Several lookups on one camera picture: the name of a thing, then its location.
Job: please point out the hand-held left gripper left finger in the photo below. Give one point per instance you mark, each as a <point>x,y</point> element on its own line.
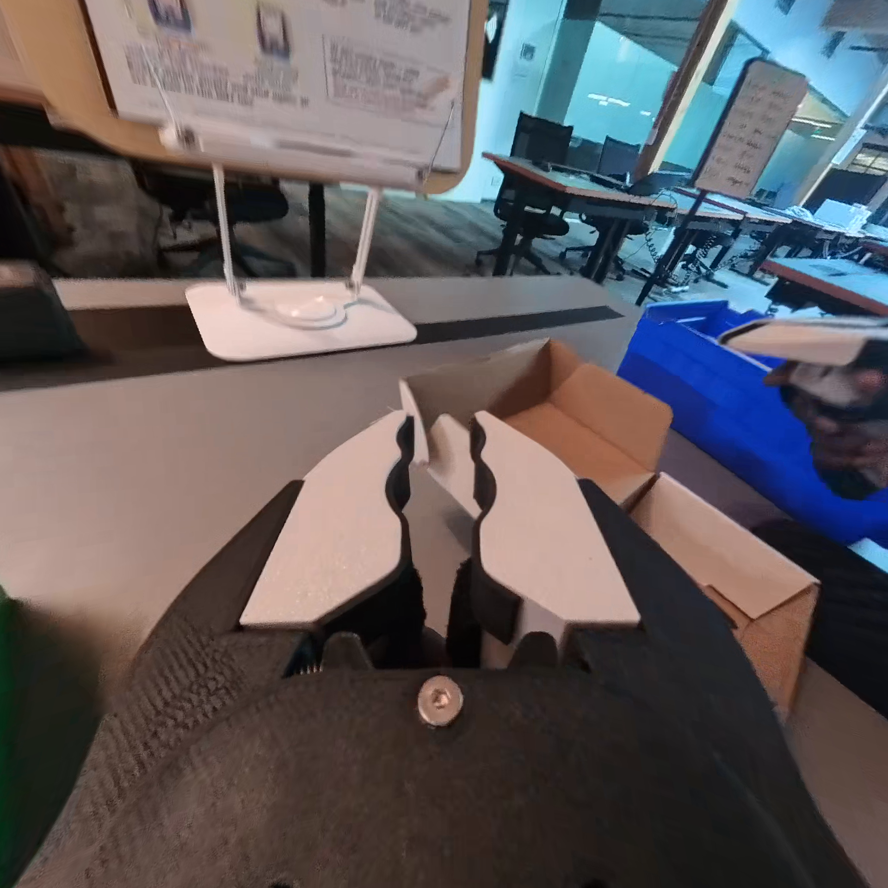
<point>333,534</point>

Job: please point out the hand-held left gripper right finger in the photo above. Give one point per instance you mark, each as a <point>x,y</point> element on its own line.
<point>548,534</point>

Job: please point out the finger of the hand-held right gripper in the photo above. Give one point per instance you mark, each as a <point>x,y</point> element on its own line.
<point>798,343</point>

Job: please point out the white cardboard mailer box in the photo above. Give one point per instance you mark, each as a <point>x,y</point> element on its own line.
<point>596,430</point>

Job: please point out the blue plastic bin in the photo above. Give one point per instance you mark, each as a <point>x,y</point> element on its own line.
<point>694,402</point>

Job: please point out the green plastic bin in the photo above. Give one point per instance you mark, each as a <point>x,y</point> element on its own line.
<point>28,694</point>

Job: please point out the wood-topped office desk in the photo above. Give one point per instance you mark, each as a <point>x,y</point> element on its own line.
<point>728,211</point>
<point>832,284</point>
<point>576,187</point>

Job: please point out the grey desk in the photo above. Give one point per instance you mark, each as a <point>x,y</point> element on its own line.
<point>139,451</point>

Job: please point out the white-based document stand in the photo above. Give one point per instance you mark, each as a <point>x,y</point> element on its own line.
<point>298,326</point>

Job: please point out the whiteboard on stand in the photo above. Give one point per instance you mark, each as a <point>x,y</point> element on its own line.
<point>753,125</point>

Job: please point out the black office chair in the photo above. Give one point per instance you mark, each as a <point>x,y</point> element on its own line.
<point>534,180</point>
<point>229,201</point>

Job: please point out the dark grey charging case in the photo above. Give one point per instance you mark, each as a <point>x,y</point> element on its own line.
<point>35,312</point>

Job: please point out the printed instruction sheet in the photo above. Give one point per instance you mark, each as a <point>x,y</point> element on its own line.
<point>277,69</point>

